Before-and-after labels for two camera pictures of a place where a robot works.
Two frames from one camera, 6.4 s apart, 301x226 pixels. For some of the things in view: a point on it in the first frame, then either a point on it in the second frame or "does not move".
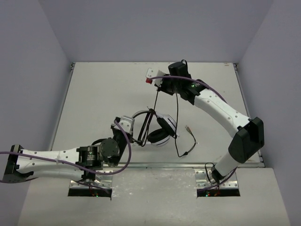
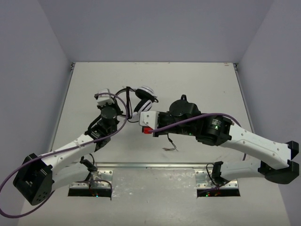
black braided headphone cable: x=186 y=152 to x=128 y=90
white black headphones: x=157 y=129 to x=148 y=96
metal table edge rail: x=173 y=165 does not move
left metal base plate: x=104 y=180 does not move
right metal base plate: x=202 y=181 does not move
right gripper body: x=169 y=85 to x=187 y=130
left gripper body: x=122 y=135 to x=116 y=106
